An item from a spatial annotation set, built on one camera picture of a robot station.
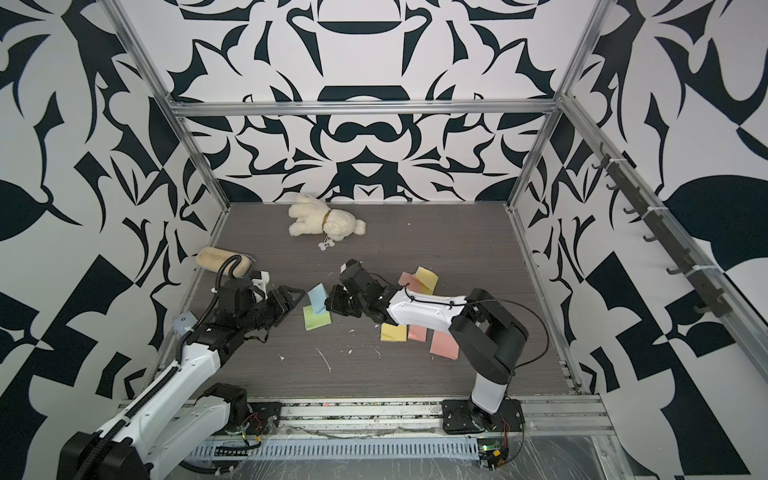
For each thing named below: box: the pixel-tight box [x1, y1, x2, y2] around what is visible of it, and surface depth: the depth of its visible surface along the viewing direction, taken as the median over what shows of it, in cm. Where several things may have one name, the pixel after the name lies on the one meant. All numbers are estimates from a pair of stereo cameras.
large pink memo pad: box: [430, 330, 460, 360], surface depth 86 cm
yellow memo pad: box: [381, 322, 407, 342], surface depth 89 cm
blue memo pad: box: [308, 282, 329, 315], surface depth 88 cm
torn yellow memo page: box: [414, 266, 439, 295], surface depth 101 cm
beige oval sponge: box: [196, 247, 252, 278], surface depth 101 cm
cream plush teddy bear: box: [288, 194, 366, 251], surface depth 107 cm
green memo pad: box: [302, 305, 332, 331], surface depth 91 cm
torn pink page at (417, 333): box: [408, 324, 427, 342], surface depth 89 cm
